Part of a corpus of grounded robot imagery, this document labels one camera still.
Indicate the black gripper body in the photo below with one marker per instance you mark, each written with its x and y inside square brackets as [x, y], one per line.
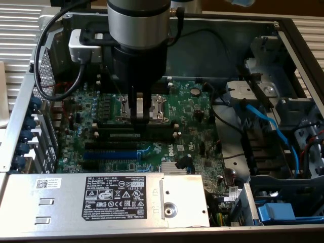
[139, 63]

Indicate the black RAM stick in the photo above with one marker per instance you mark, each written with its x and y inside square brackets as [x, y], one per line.
[162, 133]

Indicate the black RAM slot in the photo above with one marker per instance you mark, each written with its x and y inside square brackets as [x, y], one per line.
[162, 140]
[162, 124]
[162, 86]
[160, 91]
[165, 81]

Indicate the metal CPU socket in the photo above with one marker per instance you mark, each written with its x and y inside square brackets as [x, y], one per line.
[159, 106]

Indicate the thin socket locking lever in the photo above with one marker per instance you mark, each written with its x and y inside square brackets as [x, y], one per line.
[109, 73]

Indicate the blue expansion slot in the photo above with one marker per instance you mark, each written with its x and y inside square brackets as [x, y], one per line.
[111, 155]

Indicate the green motherboard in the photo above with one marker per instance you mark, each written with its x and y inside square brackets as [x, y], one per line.
[182, 114]

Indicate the silver chipset heat sink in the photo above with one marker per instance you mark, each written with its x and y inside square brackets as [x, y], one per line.
[169, 168]

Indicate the round coin battery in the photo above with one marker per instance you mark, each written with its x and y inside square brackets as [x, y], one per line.
[195, 91]

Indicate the short black expansion slot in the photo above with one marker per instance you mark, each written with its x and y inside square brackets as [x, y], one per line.
[90, 165]

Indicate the open metal PC case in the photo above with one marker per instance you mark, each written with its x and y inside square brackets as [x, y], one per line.
[215, 63]

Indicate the silver disk bay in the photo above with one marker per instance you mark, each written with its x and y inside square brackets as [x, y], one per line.
[243, 89]

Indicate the power supply with label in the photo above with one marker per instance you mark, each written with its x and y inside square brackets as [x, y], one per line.
[63, 202]

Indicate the black ribbed drive carrier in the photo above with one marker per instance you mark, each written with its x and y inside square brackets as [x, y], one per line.
[265, 152]

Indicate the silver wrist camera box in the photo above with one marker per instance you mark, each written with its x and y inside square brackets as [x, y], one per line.
[83, 48]

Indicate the white case corner bracket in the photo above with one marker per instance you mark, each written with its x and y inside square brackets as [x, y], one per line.
[48, 15]

